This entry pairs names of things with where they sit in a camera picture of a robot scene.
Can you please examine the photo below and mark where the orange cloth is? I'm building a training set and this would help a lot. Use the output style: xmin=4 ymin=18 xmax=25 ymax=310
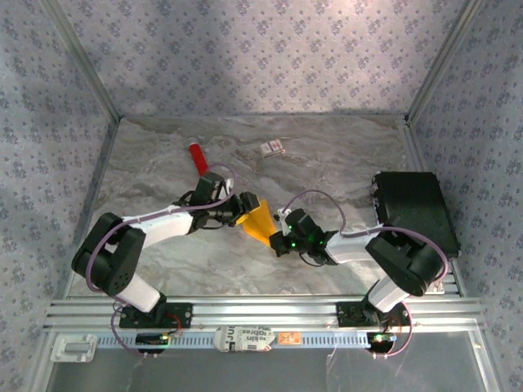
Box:
xmin=236 ymin=198 xmax=277 ymax=248

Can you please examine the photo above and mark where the red glitter tube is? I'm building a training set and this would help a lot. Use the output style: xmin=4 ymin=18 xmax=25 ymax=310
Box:
xmin=187 ymin=141 xmax=210 ymax=177

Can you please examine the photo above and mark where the small card box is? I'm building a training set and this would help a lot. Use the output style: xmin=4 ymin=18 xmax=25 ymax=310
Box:
xmin=259 ymin=139 xmax=286 ymax=158

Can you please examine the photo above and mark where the newspaper wrapped roll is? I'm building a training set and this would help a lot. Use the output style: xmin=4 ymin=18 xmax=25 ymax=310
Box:
xmin=214 ymin=325 xmax=275 ymax=353

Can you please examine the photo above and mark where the black hard case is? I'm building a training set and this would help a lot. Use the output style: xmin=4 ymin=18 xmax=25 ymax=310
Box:
xmin=371 ymin=171 xmax=462 ymax=259

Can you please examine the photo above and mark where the clear acrylic panel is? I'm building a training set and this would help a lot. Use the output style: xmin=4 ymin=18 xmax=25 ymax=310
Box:
xmin=44 ymin=346 xmax=491 ymax=392

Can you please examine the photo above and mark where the black right controller board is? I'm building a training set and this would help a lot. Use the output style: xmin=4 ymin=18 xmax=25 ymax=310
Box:
xmin=366 ymin=332 xmax=396 ymax=352

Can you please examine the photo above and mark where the black controller board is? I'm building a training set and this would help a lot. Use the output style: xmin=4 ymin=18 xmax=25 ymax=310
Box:
xmin=366 ymin=332 xmax=396 ymax=352
xmin=136 ymin=332 xmax=171 ymax=354

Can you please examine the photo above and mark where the black left controller board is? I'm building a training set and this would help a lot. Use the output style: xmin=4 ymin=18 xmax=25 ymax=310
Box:
xmin=136 ymin=332 xmax=171 ymax=354

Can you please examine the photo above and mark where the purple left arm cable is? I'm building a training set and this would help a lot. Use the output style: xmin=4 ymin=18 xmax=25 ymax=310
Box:
xmin=87 ymin=163 xmax=236 ymax=360

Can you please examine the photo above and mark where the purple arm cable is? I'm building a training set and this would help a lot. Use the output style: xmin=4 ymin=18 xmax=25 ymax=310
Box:
xmin=281 ymin=189 xmax=449 ymax=360
xmin=87 ymin=163 xmax=236 ymax=360

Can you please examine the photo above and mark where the aluminium mounting rail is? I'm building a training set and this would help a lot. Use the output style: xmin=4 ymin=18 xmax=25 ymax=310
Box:
xmin=42 ymin=296 xmax=486 ymax=332

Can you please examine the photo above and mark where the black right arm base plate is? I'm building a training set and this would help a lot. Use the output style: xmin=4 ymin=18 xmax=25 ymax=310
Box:
xmin=337 ymin=301 xmax=411 ymax=327

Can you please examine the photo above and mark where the grey slotted cable duct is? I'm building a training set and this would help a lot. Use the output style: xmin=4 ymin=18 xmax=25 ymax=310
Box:
xmin=96 ymin=331 xmax=371 ymax=349

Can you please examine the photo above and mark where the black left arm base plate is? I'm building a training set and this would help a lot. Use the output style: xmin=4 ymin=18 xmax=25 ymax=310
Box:
xmin=118 ymin=302 xmax=193 ymax=329

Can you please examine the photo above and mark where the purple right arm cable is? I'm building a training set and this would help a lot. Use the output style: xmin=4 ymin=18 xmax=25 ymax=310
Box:
xmin=281 ymin=189 xmax=449 ymax=360

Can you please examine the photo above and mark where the aluminium frame post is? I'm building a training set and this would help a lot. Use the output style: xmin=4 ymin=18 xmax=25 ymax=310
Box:
xmin=40 ymin=0 xmax=123 ymax=122
xmin=405 ymin=0 xmax=487 ymax=123

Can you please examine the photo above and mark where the white plastic bracket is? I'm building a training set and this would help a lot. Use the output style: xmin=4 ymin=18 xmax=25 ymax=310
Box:
xmin=51 ymin=333 xmax=98 ymax=363

